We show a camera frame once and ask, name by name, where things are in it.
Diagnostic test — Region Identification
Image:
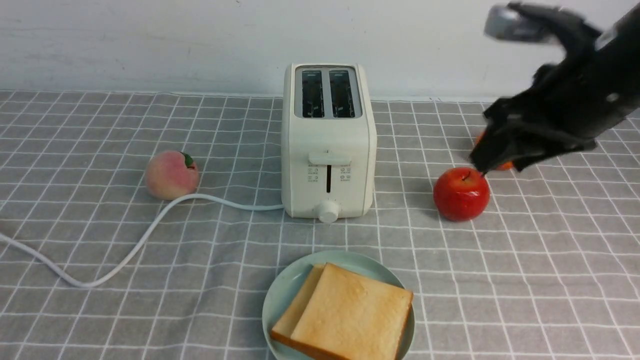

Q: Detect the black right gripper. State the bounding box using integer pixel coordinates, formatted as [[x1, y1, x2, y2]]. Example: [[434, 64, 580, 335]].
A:
[[470, 64, 631, 173]]

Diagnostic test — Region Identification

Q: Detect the orange persimmon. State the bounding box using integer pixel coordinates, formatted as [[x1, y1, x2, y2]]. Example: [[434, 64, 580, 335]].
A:
[[474, 131, 514, 171]]

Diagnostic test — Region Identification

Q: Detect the light green round plate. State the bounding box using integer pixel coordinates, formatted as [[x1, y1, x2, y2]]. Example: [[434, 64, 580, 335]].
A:
[[262, 250, 415, 360]]

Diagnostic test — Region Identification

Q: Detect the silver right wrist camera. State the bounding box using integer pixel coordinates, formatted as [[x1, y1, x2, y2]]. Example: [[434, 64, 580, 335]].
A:
[[483, 2, 603, 56]]

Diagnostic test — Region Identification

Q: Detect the grey checkered tablecloth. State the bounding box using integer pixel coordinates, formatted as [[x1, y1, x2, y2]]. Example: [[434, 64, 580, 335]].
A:
[[0, 90, 640, 360]]

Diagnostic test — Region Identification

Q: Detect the white two-slot toaster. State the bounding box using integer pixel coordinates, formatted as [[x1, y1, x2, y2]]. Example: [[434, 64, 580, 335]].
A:
[[280, 63, 378, 224]]

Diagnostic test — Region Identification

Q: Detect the toasted bread slice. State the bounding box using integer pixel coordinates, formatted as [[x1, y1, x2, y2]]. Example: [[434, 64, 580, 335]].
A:
[[288, 263, 414, 360], [269, 263, 325, 352]]

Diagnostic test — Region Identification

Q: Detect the white toaster power cord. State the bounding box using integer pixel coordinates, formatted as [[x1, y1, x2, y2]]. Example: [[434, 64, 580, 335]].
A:
[[0, 193, 285, 289]]

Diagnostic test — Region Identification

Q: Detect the pink peach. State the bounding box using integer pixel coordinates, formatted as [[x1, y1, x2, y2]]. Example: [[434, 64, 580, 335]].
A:
[[144, 150, 201, 201]]

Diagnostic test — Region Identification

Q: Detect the red apple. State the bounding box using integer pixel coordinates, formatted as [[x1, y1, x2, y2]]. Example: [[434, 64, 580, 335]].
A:
[[433, 167, 490, 223]]

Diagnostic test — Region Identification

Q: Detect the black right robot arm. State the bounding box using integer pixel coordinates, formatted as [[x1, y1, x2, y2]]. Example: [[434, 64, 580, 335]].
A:
[[470, 1, 640, 173]]

